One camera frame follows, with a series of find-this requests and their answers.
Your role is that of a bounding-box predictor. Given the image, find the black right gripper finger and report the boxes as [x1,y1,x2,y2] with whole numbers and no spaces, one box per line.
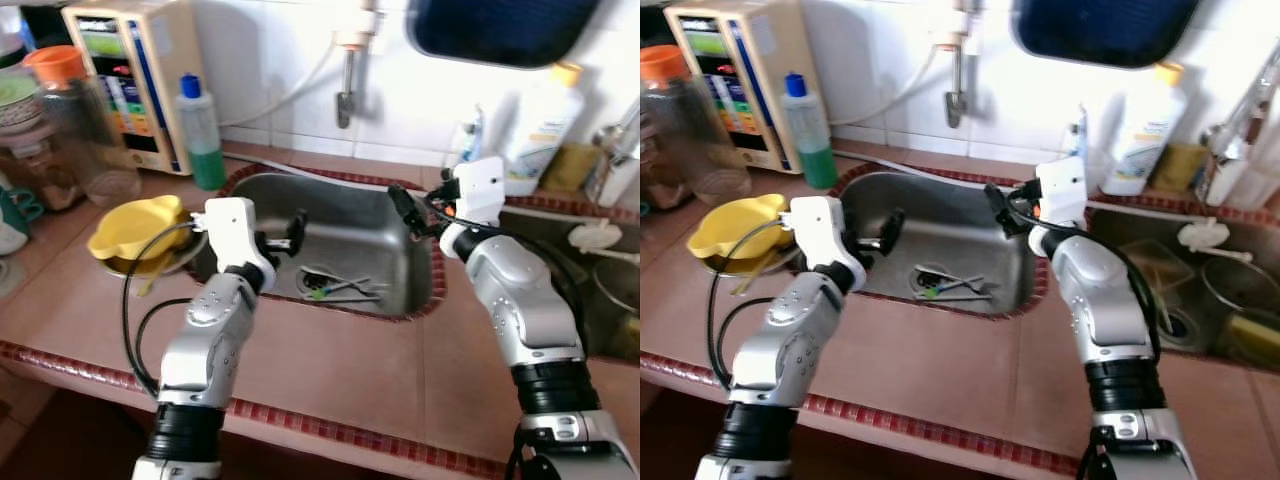
[387,183,429,239]
[983,183,1019,236]

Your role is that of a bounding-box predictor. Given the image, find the metal spoon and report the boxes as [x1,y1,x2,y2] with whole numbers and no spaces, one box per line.
[320,272,379,293]
[930,270,986,293]

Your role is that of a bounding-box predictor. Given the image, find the yellow plastic bowl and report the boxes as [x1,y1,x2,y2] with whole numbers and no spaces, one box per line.
[687,193,791,261]
[87,195,191,263]

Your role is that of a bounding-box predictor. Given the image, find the stainless steel sink basin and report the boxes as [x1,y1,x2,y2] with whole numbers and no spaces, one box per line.
[1085,200,1280,376]
[795,165,1051,321]
[495,195,641,366]
[190,165,448,323]

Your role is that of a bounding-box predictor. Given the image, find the round steel plate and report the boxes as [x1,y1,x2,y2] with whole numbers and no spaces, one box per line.
[700,225,806,276]
[100,225,211,279]

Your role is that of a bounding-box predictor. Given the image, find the brass coloured spoon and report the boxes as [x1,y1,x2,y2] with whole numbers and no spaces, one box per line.
[733,260,776,298]
[135,262,173,299]

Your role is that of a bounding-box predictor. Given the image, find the green liquid bottle blue cap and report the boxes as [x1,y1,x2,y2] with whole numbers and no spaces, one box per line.
[782,72,839,191]
[177,73,228,191]

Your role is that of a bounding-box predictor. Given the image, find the white detergent bottle orange cap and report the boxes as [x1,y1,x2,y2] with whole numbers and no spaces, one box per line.
[1100,62,1189,197]
[503,62,586,198]

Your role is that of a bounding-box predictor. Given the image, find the yellow sponge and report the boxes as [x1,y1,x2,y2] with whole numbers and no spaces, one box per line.
[1150,143,1209,193]
[540,143,601,194]

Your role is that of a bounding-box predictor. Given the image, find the clear plastic food container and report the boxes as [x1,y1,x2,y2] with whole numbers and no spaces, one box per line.
[1130,238,1201,301]

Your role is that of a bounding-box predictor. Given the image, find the white plastic scoop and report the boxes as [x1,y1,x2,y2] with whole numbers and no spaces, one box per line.
[1177,220,1256,263]
[567,222,641,266]

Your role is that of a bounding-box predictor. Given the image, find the chrome sink faucet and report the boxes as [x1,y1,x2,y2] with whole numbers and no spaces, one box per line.
[1198,50,1280,211]
[585,100,641,211]

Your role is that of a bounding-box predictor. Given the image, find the dark blue hanging tray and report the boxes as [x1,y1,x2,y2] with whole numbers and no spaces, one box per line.
[1010,0,1201,71]
[405,0,606,71]

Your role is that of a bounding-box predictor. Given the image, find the small steel pot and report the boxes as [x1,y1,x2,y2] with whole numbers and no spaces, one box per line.
[595,262,641,331]
[1200,258,1280,321]

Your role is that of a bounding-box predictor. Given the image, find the beige water ioniser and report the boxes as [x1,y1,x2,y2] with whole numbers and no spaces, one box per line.
[62,0,216,176]
[665,0,831,173]

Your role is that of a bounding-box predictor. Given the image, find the glass pitcher orange lid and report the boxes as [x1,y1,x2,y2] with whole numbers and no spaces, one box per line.
[640,45,753,208]
[25,45,144,208]

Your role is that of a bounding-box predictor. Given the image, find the glass jar pink lid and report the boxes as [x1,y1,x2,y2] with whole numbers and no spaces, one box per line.
[0,120,81,211]

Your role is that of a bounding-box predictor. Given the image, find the yellow rectangular container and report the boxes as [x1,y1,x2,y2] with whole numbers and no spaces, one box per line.
[1225,315,1280,366]

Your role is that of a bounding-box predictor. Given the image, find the patterned bowl green lid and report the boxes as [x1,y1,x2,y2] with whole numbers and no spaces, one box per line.
[0,65,41,126]

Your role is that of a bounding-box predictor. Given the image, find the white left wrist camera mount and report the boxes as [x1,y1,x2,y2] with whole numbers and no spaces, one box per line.
[790,196,869,293]
[203,197,279,291]

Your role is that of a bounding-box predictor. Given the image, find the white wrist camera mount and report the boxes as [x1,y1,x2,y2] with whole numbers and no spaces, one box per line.
[452,155,507,231]
[203,197,279,291]
[1035,155,1089,229]
[790,196,869,293]

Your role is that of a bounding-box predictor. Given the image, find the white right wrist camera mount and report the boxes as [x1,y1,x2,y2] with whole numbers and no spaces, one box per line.
[452,155,507,231]
[1035,155,1089,229]

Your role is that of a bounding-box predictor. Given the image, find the white water hose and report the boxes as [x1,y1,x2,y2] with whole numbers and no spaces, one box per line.
[218,40,346,129]
[830,40,956,129]

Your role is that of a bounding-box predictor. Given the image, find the metal wall tap spout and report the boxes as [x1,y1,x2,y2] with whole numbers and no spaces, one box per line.
[333,0,386,131]
[935,0,986,131]

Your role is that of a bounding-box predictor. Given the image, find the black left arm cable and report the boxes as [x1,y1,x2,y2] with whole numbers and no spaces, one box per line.
[705,218,796,393]
[120,220,211,401]

